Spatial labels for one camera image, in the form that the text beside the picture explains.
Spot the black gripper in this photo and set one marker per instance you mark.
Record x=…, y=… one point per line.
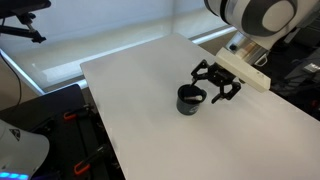
x=218, y=76

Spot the white marker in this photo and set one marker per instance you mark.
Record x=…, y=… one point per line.
x=193, y=98

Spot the dark blue mug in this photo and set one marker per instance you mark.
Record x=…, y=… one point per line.
x=189, y=107

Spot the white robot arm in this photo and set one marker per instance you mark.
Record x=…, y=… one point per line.
x=259, y=24

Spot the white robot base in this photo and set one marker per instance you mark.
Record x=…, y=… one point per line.
x=21, y=153

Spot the black side table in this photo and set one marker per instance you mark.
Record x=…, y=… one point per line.
x=70, y=141

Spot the orange black clamp left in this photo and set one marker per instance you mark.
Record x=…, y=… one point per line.
x=77, y=113

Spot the orange black clamp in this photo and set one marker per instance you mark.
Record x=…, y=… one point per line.
x=86, y=163
x=77, y=113

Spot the orange black clamp right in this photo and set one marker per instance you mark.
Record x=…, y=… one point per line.
x=86, y=163

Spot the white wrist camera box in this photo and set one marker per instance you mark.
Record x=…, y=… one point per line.
x=243, y=70

